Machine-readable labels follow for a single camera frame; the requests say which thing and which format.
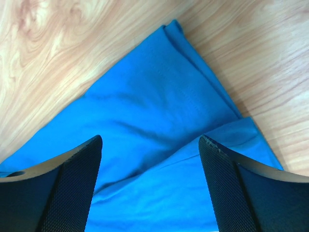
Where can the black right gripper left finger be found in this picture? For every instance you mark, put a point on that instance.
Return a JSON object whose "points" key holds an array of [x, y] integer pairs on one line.
{"points": [[53, 196]]}

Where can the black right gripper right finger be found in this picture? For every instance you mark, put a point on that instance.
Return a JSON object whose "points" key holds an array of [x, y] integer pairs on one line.
{"points": [[248, 196]]}

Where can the blue t shirt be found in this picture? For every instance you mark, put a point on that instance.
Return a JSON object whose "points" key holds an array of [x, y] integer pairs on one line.
{"points": [[150, 109]]}

